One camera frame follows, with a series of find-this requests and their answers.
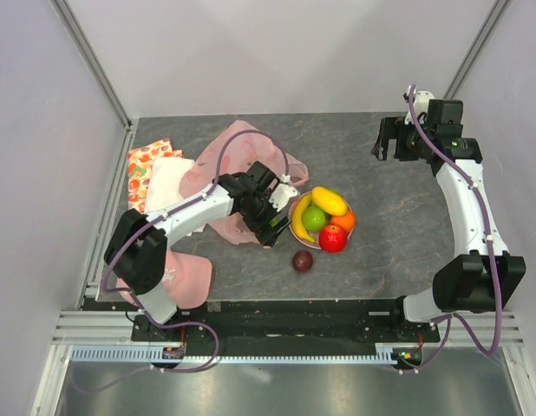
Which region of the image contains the pink plate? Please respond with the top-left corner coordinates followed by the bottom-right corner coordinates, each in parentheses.
top-left (288, 192), bottom-right (356, 250)

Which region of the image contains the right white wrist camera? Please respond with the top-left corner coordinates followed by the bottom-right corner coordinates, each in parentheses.
top-left (403, 84), bottom-right (435, 125)

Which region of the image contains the white cloth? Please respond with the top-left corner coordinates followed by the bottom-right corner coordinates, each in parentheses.
top-left (144, 157), bottom-right (207, 214)

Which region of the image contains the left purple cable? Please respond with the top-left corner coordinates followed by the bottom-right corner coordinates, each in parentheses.
top-left (70, 128), bottom-right (293, 393)

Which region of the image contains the pink plastic bag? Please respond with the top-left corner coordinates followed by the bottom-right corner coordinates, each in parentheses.
top-left (169, 120), bottom-right (308, 245)

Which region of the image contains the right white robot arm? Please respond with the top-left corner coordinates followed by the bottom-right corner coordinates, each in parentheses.
top-left (371, 90), bottom-right (526, 341)

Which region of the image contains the fake orange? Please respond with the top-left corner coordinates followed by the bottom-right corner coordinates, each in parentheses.
top-left (330, 210), bottom-right (356, 233)

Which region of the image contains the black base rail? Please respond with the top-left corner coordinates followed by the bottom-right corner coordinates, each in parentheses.
top-left (131, 299), bottom-right (440, 344)

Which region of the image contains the left aluminium frame post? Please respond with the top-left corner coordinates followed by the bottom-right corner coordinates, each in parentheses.
top-left (50, 0), bottom-right (134, 131)

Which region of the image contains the grey cable duct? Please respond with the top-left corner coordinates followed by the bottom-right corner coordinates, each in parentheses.
top-left (70, 345), bottom-right (397, 365)

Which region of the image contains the yellow fake mango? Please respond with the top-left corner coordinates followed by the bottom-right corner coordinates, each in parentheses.
top-left (310, 186), bottom-right (349, 217)

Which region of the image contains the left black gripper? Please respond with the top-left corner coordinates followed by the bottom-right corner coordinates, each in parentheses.
top-left (239, 191), bottom-right (291, 246)

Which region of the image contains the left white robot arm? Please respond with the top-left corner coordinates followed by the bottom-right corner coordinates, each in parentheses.
top-left (104, 161), bottom-right (298, 341)

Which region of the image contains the right aluminium frame post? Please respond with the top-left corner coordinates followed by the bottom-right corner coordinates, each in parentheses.
top-left (433, 1), bottom-right (513, 100)

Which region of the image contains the yellow fake banana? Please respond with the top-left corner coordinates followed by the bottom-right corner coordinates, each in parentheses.
top-left (291, 193), bottom-right (316, 244)

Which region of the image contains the aluminium frame post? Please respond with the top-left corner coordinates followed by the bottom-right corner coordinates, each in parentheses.
top-left (433, 1), bottom-right (513, 100)
top-left (50, 0), bottom-right (134, 131)

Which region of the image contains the floral orange cloth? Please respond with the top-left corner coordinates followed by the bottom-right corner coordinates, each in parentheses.
top-left (127, 138), bottom-right (183, 213)

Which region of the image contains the dark purple fake plum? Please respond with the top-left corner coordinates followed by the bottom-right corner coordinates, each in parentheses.
top-left (291, 250), bottom-right (314, 274)

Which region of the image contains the green fake apple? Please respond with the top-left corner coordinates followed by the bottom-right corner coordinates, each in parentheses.
top-left (301, 205), bottom-right (329, 232)

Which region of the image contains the red fake fruit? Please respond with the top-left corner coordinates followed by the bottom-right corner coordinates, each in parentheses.
top-left (318, 224), bottom-right (348, 253)

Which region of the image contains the pink baseball cap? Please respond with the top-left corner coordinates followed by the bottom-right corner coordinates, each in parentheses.
top-left (140, 250), bottom-right (212, 309)

